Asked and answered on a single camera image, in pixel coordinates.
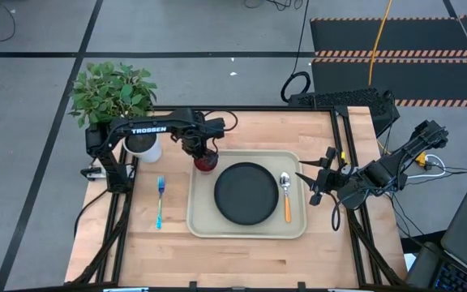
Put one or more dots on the black round plate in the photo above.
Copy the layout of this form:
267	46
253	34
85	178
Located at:
246	194

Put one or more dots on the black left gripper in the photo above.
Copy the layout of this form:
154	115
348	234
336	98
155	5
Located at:
197	144

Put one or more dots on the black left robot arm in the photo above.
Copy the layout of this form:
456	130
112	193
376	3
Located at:
148	130

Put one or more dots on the grey rounded case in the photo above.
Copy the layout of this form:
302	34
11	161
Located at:
422	265

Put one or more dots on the beige plastic tray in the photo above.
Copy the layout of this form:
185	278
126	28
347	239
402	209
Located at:
205	211

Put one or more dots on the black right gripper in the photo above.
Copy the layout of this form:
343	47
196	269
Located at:
332	178

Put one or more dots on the black backlit keyboard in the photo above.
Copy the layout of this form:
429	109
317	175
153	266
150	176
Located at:
456	280

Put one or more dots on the red ribbed cup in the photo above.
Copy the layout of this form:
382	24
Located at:
206	165

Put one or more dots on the yellow plug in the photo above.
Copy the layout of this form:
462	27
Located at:
421	158

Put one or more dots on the white plant pot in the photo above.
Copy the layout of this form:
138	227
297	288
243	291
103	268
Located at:
146	153

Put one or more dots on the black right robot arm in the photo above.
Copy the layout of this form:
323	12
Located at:
379	172

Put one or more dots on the black metal table frame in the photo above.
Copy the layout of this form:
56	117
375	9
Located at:
278	108

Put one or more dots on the green leafy plant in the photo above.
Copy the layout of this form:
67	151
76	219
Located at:
112	93

